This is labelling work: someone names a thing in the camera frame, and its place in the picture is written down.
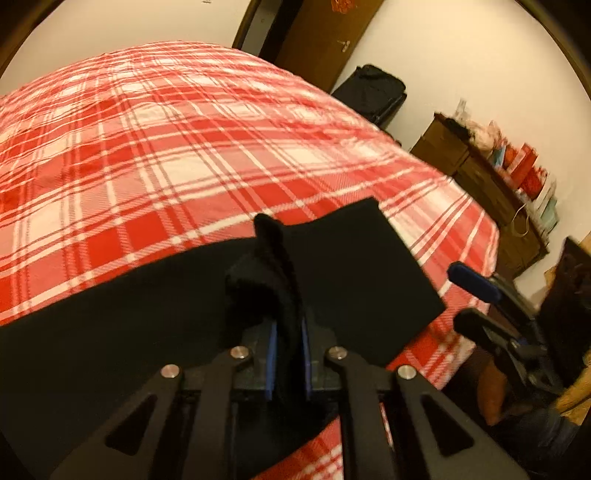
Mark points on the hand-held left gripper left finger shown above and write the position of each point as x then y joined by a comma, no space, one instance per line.
271,364

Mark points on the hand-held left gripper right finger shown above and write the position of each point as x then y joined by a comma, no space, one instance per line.
307,364

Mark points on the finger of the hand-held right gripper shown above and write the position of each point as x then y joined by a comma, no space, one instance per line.
473,280
480,327

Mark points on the black pants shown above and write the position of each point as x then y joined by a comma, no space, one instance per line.
138,323

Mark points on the brown wooden cabinet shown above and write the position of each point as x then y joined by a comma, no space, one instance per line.
485,184

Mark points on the red gift bags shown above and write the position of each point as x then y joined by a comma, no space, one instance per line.
524,168

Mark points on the black bag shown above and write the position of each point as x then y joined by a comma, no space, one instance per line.
374,92

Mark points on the red plaid bed sheet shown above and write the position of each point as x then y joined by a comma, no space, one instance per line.
138,138

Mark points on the brown wooden door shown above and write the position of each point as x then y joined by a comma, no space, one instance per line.
318,41

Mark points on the red paper door decoration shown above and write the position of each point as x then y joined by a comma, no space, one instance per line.
342,4

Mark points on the dark door frame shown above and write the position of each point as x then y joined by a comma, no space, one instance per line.
249,27

